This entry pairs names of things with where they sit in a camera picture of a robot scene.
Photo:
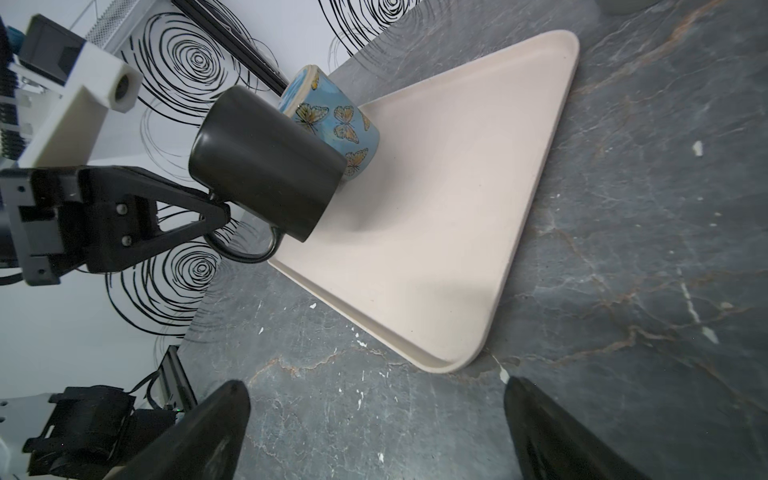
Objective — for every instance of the blue butterfly mug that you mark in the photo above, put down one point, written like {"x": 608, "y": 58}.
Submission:
{"x": 321, "y": 108}

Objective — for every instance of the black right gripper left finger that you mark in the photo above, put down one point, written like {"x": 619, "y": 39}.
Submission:
{"x": 205, "y": 444}

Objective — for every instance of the black corner frame post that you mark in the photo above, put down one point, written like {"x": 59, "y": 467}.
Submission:
{"x": 223, "y": 26}

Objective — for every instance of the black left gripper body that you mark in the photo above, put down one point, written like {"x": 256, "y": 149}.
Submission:
{"x": 42, "y": 225}

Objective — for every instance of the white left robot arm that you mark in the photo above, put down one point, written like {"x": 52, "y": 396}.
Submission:
{"x": 84, "y": 432}

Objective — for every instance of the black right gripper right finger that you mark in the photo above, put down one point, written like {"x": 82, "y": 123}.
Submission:
{"x": 551, "y": 444}

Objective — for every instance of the black mug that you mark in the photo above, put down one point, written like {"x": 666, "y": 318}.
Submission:
{"x": 248, "y": 153}

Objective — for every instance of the white wire shelf basket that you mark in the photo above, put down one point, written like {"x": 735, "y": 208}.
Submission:
{"x": 117, "y": 22}

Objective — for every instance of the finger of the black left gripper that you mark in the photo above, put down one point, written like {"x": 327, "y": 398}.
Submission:
{"x": 121, "y": 216}

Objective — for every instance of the beige plastic tray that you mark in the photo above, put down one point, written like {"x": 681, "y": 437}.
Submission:
{"x": 416, "y": 249}

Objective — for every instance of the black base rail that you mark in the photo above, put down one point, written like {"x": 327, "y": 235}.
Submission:
{"x": 177, "y": 392}

